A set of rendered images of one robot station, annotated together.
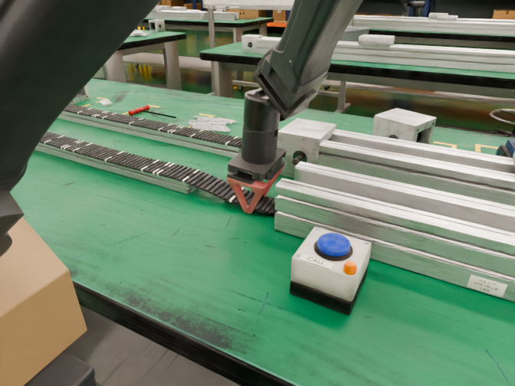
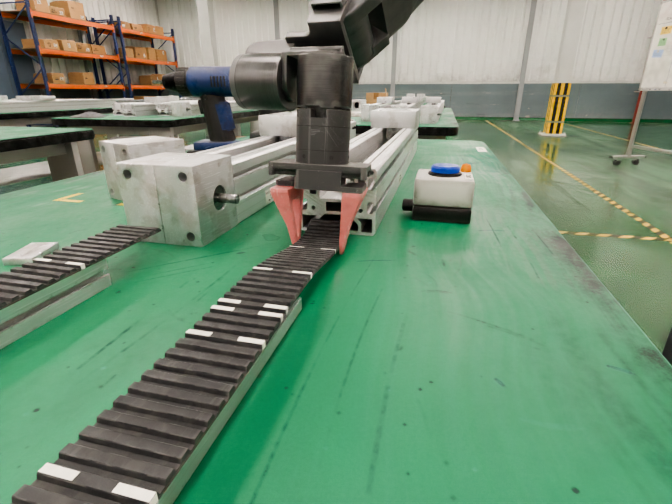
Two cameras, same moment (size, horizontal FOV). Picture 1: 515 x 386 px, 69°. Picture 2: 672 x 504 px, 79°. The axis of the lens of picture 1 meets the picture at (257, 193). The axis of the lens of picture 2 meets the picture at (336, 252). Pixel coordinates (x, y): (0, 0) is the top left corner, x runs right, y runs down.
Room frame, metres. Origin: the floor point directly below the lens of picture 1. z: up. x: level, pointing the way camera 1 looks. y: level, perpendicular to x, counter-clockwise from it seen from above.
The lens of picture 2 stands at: (0.67, 0.43, 0.95)
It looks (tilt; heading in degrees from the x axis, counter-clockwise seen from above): 22 degrees down; 256
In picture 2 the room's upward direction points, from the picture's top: straight up
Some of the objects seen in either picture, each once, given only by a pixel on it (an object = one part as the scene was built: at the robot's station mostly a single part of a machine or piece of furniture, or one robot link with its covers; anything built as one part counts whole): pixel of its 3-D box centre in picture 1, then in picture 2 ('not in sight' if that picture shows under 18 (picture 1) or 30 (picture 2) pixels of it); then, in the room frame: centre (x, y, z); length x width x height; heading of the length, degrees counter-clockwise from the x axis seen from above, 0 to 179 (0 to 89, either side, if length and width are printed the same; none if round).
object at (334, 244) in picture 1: (332, 246); (445, 171); (0.38, -0.09, 0.84); 0.04 x 0.04 x 0.02
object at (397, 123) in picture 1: (398, 137); (150, 169); (0.81, -0.32, 0.83); 0.11 x 0.10 x 0.10; 130
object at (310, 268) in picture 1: (332, 263); (436, 193); (0.38, -0.10, 0.81); 0.10 x 0.08 x 0.06; 151
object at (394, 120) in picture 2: not in sight; (396, 123); (0.24, -0.62, 0.87); 0.16 x 0.11 x 0.07; 61
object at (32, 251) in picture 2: not in sight; (32, 253); (0.89, -0.06, 0.78); 0.05 x 0.03 x 0.01; 79
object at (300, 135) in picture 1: (303, 151); (190, 197); (0.73, -0.10, 0.83); 0.12 x 0.09 x 0.10; 151
